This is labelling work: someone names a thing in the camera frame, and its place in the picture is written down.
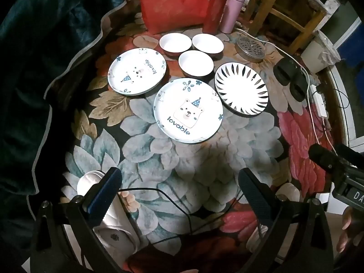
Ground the red bag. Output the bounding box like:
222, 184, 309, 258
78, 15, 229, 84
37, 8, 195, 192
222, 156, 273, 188
136, 0, 210, 35

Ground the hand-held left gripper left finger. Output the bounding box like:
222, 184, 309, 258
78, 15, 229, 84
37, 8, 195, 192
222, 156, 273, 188
30, 167, 123, 273

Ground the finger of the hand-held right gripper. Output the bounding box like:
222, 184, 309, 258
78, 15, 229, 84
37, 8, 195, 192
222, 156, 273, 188
334, 144, 359, 167
308, 144, 340, 174

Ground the white bear print plate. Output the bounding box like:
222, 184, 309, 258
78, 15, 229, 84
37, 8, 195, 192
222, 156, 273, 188
154, 79, 223, 144
107, 48, 167, 96

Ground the red white bowl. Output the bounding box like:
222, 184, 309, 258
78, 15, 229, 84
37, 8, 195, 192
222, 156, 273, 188
159, 33, 193, 60
192, 33, 225, 60
178, 50, 214, 78

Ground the wooden chair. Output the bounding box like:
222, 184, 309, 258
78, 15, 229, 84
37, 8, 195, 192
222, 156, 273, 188
249, 0, 334, 53

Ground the black cable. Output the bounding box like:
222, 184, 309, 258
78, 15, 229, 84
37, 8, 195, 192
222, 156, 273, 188
308, 83, 351, 112
118, 187, 258, 244

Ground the round perforated metal tin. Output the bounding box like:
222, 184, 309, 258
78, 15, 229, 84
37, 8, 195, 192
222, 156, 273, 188
236, 36, 265, 62

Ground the red thermos bottle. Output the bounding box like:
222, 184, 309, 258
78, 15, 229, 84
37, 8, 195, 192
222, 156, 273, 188
202, 0, 228, 34

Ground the person's right hand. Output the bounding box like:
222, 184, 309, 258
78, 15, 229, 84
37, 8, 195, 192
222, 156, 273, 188
337, 207, 364, 254

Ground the pink thermos bottle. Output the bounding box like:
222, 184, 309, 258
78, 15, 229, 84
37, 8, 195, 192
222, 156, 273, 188
220, 0, 245, 34

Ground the black slipper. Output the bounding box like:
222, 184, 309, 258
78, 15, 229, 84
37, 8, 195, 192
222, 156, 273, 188
273, 57, 300, 86
289, 73, 309, 102

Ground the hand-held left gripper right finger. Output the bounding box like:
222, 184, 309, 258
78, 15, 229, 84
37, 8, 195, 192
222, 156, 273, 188
238, 168, 333, 273

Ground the white power strip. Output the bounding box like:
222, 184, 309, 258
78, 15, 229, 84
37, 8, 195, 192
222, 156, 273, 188
311, 85, 329, 119

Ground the white bucket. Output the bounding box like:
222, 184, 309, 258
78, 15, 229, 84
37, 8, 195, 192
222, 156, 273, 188
301, 32, 341, 73

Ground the black striped white plate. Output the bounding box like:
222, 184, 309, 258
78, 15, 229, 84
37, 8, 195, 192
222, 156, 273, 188
214, 62, 270, 117

